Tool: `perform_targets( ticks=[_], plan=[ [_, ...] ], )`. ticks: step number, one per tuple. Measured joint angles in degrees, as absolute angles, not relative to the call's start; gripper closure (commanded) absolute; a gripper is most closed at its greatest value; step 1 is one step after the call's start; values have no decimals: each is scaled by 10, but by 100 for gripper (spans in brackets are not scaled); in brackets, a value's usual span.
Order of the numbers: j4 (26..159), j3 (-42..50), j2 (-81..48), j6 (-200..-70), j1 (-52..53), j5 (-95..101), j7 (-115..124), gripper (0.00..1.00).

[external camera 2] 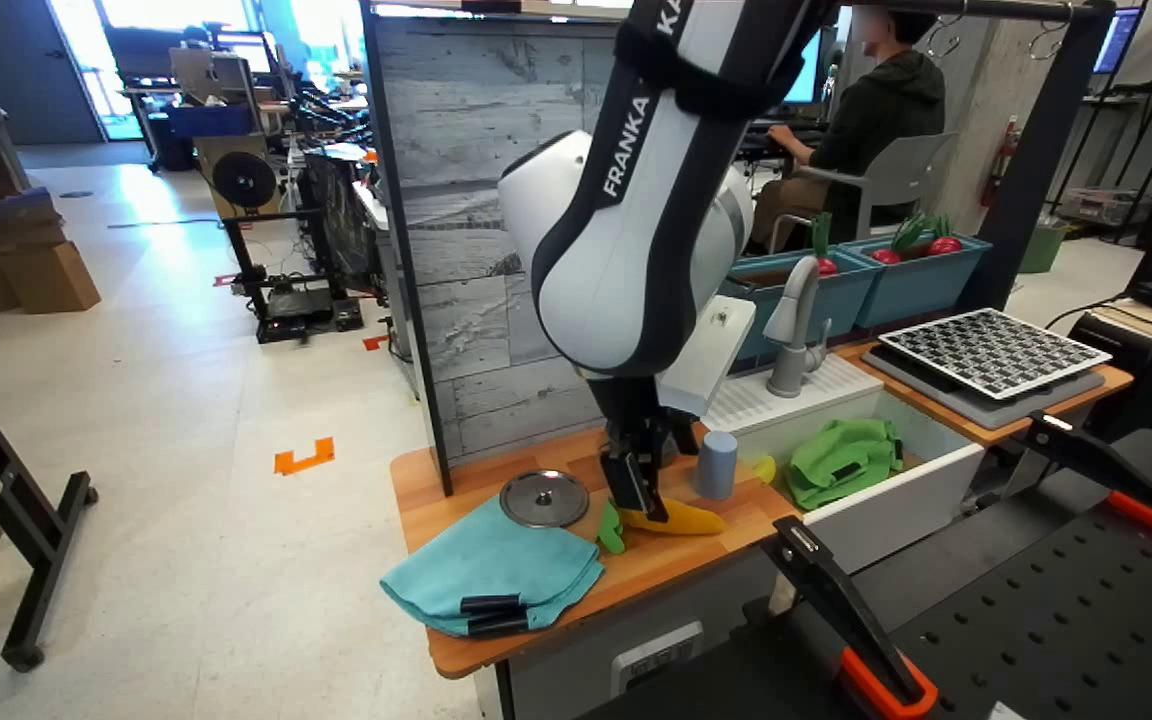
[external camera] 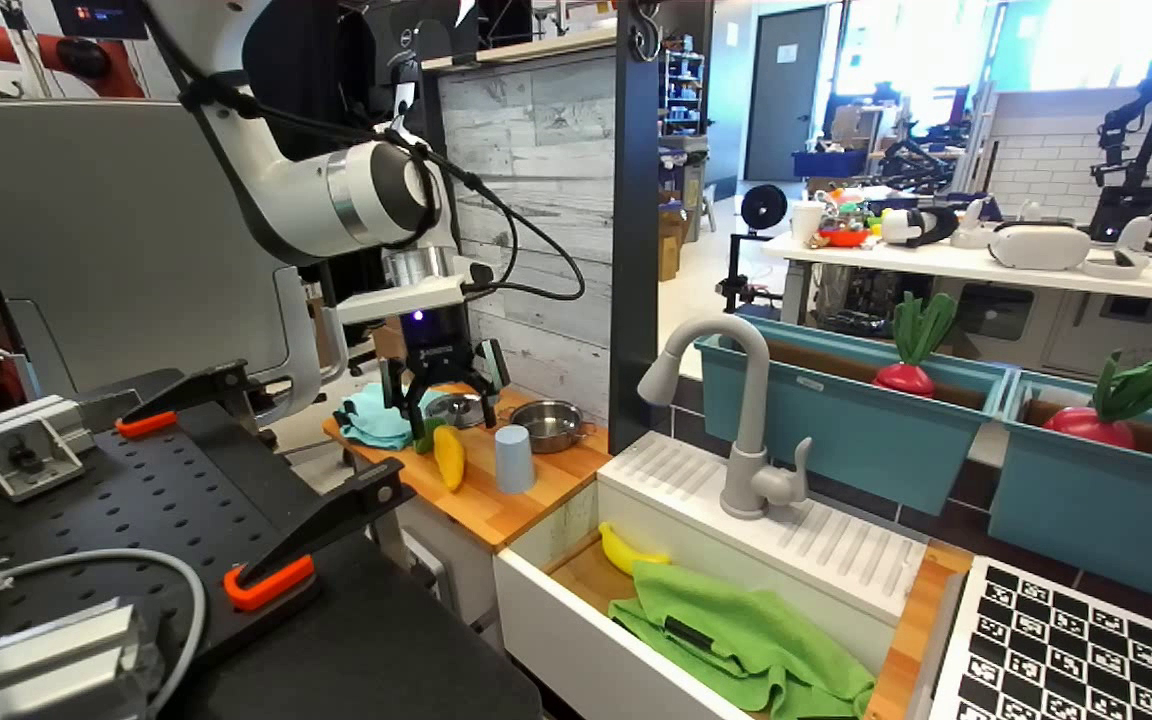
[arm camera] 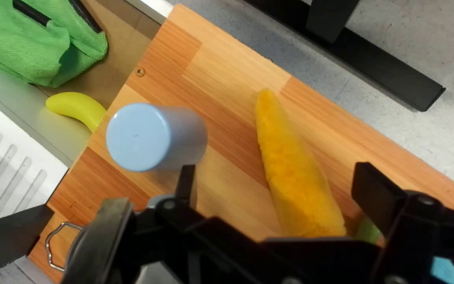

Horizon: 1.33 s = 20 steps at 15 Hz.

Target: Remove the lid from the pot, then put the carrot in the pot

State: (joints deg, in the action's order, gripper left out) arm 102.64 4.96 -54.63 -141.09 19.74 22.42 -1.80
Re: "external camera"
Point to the grey monitor back panel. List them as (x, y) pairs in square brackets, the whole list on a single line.
[(99, 255)]

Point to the black background robot arm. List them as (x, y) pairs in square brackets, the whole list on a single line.
[(1138, 124)]

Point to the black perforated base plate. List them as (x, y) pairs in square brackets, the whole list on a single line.
[(137, 492)]

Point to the grey door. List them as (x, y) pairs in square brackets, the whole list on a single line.
[(785, 102)]

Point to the teal planter box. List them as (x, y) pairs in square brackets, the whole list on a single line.
[(1109, 513), (859, 433)]

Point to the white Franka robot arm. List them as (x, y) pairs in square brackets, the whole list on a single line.
[(321, 202)]

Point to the teal cloth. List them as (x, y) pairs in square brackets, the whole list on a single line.
[(367, 423)]

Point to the grey toy faucet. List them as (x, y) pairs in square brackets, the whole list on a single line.
[(745, 442)]

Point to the aluminium extrusion rail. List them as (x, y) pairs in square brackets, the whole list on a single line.
[(16, 447)]

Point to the thin black frame post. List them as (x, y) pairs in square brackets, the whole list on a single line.
[(438, 105)]

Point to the white background table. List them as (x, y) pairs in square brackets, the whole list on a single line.
[(950, 262)]

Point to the yellow toy banana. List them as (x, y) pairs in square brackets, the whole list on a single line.
[(621, 554)]

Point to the red toy radish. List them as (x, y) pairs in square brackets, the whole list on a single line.
[(1087, 423), (906, 379)]

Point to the grey-blue cup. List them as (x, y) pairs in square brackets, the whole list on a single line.
[(513, 461)]

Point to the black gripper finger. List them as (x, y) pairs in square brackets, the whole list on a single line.
[(487, 404), (398, 415)]

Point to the wooden kitchen counter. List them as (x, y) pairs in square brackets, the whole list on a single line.
[(498, 507)]

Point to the white toy sink unit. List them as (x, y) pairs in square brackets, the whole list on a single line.
[(818, 541)]

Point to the red pipe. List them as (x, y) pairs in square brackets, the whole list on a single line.
[(59, 52)]

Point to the black white calibration board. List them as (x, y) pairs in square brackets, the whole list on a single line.
[(1068, 652)]

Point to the red bowl of toys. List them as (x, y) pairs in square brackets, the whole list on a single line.
[(840, 233)]

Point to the green cloth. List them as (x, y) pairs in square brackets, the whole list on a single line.
[(738, 640)]

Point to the white VR headset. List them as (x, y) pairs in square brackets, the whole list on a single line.
[(1038, 251)]

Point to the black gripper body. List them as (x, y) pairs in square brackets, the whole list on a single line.
[(435, 345)]

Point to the aluminium bracket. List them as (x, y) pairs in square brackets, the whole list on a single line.
[(41, 662)]

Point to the white wood backsplash panel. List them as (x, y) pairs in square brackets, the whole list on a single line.
[(543, 144)]

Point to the wide black frame post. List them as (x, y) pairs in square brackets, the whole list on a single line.
[(635, 243)]

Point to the small silver pot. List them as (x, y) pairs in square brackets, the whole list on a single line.
[(548, 429)]

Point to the round black device on stand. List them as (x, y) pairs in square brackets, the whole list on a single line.
[(766, 211)]

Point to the black clamp orange tip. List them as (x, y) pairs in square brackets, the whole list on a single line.
[(190, 390), (316, 523)]

